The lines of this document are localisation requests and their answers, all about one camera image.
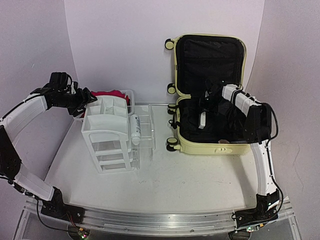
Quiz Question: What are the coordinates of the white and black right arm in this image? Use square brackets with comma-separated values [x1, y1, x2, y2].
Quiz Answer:
[198, 80, 284, 227]

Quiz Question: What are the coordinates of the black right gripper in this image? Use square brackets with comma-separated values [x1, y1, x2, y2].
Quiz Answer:
[198, 92, 222, 115]

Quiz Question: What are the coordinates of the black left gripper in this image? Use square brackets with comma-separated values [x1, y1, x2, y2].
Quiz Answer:
[53, 86, 97, 117]

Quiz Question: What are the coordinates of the small white tube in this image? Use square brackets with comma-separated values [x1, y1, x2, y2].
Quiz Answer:
[198, 111, 207, 130]

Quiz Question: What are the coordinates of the magenta pink garment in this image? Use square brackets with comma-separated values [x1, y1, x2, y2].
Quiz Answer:
[83, 90, 132, 118]

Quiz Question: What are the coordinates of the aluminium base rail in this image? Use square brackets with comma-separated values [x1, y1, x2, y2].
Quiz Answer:
[13, 197, 301, 240]

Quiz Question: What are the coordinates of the white perforated plastic basket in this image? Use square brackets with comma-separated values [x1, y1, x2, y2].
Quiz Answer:
[73, 89, 135, 125]

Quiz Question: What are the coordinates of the white plastic drawer organizer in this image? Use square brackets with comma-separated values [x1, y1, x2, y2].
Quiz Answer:
[81, 104, 156, 174]

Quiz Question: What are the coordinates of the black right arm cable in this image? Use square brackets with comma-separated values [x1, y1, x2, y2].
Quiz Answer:
[264, 104, 285, 216]

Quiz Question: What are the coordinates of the translucent white bottle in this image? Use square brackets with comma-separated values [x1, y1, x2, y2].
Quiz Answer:
[129, 114, 142, 146]

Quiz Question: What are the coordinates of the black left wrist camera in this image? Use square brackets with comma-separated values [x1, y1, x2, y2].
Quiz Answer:
[48, 72, 72, 91]

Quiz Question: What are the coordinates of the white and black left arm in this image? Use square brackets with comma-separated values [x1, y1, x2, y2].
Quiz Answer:
[0, 86, 96, 223]

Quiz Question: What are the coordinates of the pale yellow hard-shell suitcase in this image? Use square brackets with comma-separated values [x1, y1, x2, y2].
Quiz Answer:
[164, 34, 250, 155]

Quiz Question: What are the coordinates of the grey flat case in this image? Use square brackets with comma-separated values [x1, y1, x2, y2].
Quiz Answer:
[230, 140, 248, 144]

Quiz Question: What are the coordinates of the beige hexagonal compact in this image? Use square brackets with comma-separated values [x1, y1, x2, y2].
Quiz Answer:
[218, 139, 230, 144]

